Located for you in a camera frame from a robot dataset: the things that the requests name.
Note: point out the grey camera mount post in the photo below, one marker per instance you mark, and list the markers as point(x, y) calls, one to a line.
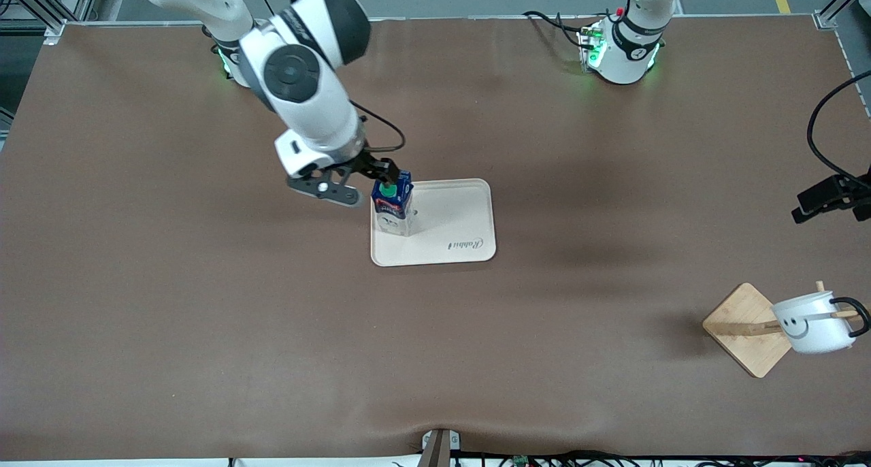
point(439, 448)

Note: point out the aluminium frame post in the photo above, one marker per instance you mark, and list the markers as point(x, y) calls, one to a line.
point(68, 1)
point(837, 7)

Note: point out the cream plastic tray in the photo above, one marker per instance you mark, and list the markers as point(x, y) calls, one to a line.
point(449, 229)

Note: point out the wooden cup hanging stand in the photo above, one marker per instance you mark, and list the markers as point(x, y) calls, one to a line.
point(742, 327)

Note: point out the brown table mat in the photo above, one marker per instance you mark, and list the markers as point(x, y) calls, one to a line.
point(204, 317)

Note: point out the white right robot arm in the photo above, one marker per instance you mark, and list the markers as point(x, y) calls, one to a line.
point(320, 106)

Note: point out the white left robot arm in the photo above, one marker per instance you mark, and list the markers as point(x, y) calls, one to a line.
point(633, 41)

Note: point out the small green circuit board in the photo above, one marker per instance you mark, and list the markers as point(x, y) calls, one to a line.
point(521, 461)

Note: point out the blue milk carton green cap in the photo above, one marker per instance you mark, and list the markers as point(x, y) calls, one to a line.
point(392, 212)

